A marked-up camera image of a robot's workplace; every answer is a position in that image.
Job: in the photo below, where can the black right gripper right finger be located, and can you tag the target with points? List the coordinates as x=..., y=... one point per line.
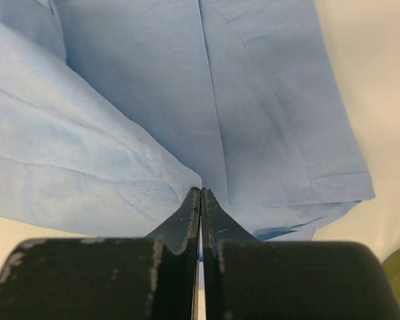
x=216, y=226

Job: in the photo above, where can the light blue long sleeve shirt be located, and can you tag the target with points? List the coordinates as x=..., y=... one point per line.
x=110, y=111

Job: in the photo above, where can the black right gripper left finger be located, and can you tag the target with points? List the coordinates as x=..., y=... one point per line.
x=174, y=281

